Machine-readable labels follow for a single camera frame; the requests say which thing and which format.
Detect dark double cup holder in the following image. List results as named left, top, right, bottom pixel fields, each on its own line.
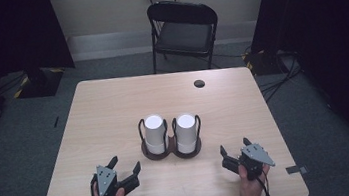
left=136, top=110, right=206, bottom=165

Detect black stand base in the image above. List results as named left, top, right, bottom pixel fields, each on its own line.
left=241, top=47, right=284, bottom=79
left=10, top=64, right=68, bottom=102

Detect grey tape strip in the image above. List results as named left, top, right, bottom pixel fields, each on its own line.
left=285, top=163, right=309, bottom=177

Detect dark curtain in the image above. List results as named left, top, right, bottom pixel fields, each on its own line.
left=0, top=0, right=86, bottom=161
left=244, top=0, right=349, bottom=190

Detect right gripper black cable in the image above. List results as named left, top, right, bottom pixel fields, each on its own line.
left=255, top=168, right=273, bottom=196

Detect stack of white paper cups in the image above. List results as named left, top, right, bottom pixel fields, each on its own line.
left=141, top=112, right=169, bottom=157
left=173, top=112, right=201, bottom=156

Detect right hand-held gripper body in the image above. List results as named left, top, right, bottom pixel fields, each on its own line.
left=219, top=140, right=278, bottom=185

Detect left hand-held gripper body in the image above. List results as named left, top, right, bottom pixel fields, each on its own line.
left=88, top=160, right=142, bottom=196

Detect person's right hand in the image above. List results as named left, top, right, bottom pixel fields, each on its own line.
left=235, top=161, right=275, bottom=196

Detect black table cable grommet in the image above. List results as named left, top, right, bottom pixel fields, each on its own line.
left=192, top=78, right=206, bottom=90

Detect black floor cables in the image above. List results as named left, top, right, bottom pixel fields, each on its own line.
left=253, top=46, right=308, bottom=105

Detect black folding chair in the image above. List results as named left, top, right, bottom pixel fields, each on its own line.
left=145, top=0, right=225, bottom=77

